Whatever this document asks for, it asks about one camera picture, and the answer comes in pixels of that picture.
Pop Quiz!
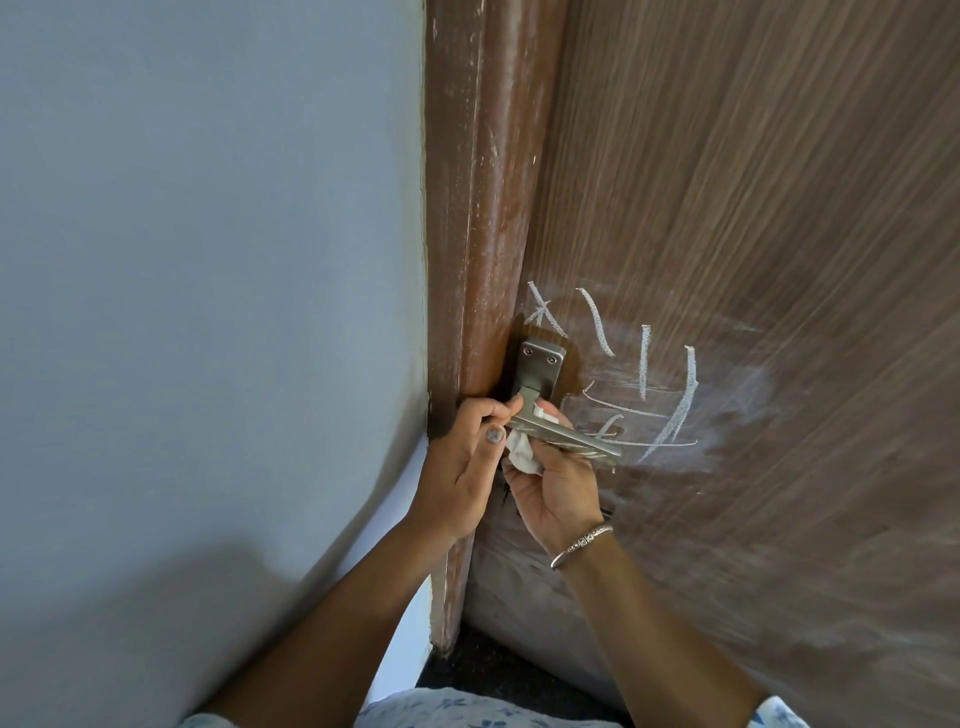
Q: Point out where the silver beaded bracelet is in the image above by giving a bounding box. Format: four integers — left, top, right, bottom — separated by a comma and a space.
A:
549, 523, 615, 571

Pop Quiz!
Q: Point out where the person's right hand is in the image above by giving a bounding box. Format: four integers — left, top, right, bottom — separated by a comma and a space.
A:
500, 399, 615, 562

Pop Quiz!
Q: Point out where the person's left forearm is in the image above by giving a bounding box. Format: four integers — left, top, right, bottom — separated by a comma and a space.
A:
196, 514, 460, 728

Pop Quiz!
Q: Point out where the person's right forearm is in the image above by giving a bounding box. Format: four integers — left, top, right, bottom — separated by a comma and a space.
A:
553, 534, 768, 728

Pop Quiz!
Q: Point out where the white cleaning cloth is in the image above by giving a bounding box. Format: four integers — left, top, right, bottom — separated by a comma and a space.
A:
505, 405, 562, 477

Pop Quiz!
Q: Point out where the silver metal door handle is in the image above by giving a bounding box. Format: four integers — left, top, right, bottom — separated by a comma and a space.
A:
505, 337, 624, 471

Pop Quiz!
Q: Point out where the person's left hand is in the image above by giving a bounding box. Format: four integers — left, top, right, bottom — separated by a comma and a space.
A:
407, 396, 525, 544

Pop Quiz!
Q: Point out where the brown wooden door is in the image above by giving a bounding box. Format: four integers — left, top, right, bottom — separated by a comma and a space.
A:
463, 0, 960, 728

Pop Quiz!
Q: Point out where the brown wooden door frame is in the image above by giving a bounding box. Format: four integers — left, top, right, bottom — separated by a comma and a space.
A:
423, 0, 571, 658

